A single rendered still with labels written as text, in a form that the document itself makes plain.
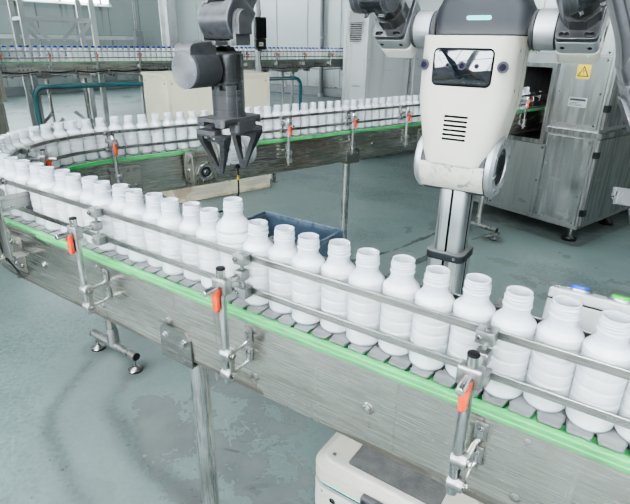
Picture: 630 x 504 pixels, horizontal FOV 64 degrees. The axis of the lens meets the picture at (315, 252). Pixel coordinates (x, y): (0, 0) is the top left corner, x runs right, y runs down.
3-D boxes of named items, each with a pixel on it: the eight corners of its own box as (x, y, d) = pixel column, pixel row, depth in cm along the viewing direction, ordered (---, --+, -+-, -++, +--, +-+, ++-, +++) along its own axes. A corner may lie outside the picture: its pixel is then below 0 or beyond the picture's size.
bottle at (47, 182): (75, 225, 138) (64, 166, 131) (56, 232, 133) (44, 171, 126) (58, 222, 140) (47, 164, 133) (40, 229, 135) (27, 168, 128)
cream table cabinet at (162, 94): (243, 175, 592) (239, 69, 546) (272, 187, 547) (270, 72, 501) (153, 190, 530) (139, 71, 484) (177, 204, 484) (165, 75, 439)
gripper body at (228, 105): (196, 128, 88) (192, 83, 85) (235, 120, 96) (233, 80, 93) (223, 132, 85) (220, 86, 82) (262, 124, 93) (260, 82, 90)
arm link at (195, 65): (251, 8, 82) (213, 10, 86) (199, 4, 73) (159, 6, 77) (255, 85, 86) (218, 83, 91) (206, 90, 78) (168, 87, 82)
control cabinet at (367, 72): (378, 147, 762) (388, 7, 688) (403, 153, 726) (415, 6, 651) (337, 153, 715) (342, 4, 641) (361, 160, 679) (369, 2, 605)
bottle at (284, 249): (306, 309, 97) (307, 229, 90) (280, 318, 93) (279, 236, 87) (288, 297, 101) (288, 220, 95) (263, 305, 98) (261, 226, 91)
